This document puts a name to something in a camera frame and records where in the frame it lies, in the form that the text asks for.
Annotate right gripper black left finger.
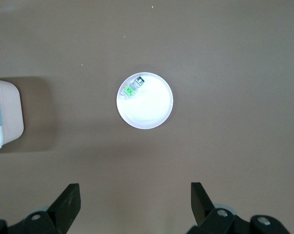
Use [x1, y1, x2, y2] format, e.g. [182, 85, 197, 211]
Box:
[9, 183, 81, 234]

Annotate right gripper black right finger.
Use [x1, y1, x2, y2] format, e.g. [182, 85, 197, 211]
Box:
[188, 182, 250, 234]

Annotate white lidded box grey latches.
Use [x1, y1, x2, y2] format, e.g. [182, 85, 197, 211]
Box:
[0, 78, 25, 156]

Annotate pink round plate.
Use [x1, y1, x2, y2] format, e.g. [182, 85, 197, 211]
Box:
[116, 71, 174, 130]

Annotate green push-button switch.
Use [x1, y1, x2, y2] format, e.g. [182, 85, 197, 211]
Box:
[120, 76, 146, 101]

